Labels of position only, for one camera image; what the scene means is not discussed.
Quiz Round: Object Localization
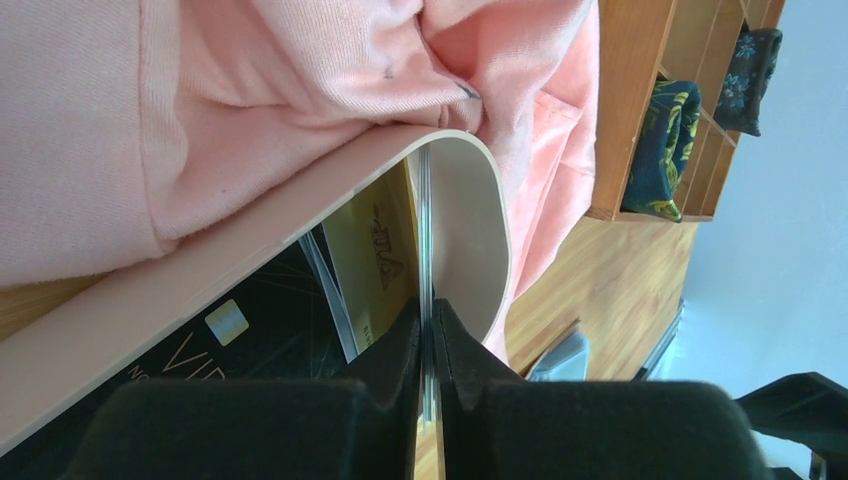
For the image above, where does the pink card holder wallet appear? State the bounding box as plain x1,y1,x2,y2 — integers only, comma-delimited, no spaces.
525,326,590,382

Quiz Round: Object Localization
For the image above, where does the beige oval card tray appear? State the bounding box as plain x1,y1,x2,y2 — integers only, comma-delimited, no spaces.
0,123,513,458

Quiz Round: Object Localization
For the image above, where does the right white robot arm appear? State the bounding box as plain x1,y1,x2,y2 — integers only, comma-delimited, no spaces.
736,372,847,479

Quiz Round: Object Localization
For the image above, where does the wooden divided tray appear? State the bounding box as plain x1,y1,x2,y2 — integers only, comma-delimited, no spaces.
588,0,784,222

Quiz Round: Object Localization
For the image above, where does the pink cloth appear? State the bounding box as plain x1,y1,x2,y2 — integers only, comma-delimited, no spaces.
0,0,602,364

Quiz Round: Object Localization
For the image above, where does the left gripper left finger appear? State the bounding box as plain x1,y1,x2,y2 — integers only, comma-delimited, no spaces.
65,299,421,479

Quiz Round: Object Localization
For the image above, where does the rolled belt front left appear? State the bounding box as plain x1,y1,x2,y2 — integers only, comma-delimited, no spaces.
621,80,701,223

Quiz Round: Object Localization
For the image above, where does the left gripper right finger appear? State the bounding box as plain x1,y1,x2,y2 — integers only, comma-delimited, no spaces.
431,299,771,479

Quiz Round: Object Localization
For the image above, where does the gold VIP credit card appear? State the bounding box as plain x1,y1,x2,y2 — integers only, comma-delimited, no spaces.
321,160,418,354

